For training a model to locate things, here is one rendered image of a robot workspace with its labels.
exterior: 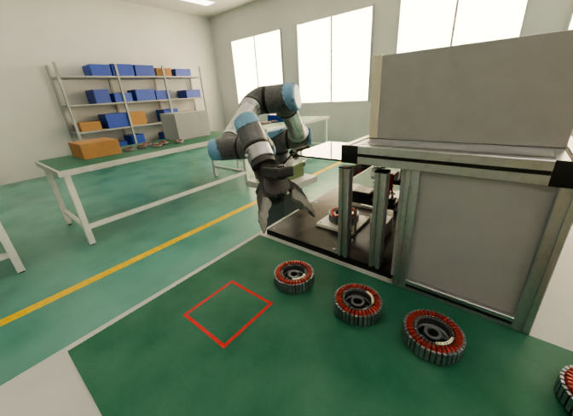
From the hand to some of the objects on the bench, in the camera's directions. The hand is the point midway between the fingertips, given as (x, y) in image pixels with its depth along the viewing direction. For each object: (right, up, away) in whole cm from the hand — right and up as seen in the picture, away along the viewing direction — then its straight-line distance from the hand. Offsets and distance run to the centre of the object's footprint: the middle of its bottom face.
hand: (292, 224), depth 68 cm
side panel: (+39, -19, -3) cm, 44 cm away
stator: (+16, -20, -4) cm, 26 cm away
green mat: (+6, -26, -16) cm, 31 cm away
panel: (+48, -3, +28) cm, 56 cm away
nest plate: (+21, -2, +34) cm, 40 cm away
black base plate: (+29, -1, +43) cm, 52 cm away
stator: (+1, -17, +8) cm, 18 cm away
